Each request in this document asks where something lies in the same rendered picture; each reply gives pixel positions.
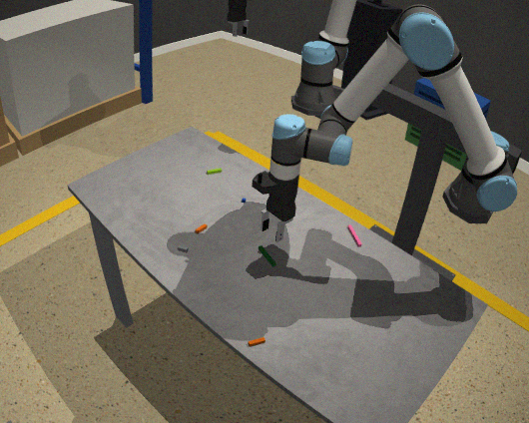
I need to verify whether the pink rod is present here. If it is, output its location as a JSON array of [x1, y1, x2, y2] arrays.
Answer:
[[347, 224, 362, 246]]

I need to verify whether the orange rod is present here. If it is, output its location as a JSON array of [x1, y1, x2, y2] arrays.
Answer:
[[195, 224, 208, 233], [249, 337, 265, 346]]

